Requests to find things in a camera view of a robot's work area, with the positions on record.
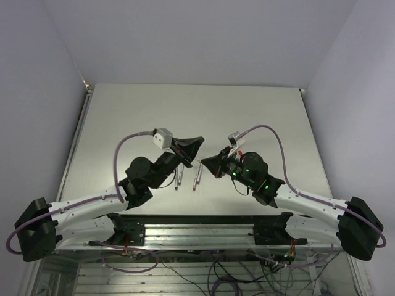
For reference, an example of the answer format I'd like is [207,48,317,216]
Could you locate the purple marker pen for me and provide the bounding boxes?
[196,163,204,185]

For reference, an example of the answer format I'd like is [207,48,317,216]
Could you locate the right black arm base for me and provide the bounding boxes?
[248,212,308,246]

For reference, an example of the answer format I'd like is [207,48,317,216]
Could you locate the aluminium frame rail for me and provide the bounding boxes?
[56,218,341,250]

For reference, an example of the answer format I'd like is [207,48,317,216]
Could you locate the blue marker pen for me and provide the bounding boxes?
[174,167,179,191]

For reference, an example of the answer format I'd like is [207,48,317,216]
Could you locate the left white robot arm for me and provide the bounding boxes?
[6,129,204,262]

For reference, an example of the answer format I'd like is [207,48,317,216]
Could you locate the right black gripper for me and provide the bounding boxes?
[201,146,256,189]

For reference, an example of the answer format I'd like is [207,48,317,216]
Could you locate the loose cables under table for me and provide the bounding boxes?
[101,245,328,296]

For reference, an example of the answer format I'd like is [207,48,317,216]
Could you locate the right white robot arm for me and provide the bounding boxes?
[201,147,383,261]

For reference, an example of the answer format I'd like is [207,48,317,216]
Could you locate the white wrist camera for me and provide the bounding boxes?
[152,128,173,150]
[228,131,245,155]

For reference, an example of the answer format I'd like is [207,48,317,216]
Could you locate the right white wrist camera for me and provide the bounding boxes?
[228,131,245,155]

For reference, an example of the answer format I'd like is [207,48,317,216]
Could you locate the green marker pen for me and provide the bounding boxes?
[178,165,185,186]

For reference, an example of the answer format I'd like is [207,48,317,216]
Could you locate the red marker pen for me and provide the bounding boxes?
[193,164,201,191]

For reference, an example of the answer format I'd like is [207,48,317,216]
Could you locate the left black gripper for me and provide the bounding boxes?
[149,136,204,189]

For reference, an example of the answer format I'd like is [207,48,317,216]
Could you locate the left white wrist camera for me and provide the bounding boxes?
[152,128,173,150]

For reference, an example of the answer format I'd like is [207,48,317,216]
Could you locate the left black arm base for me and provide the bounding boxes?
[89,213,146,247]

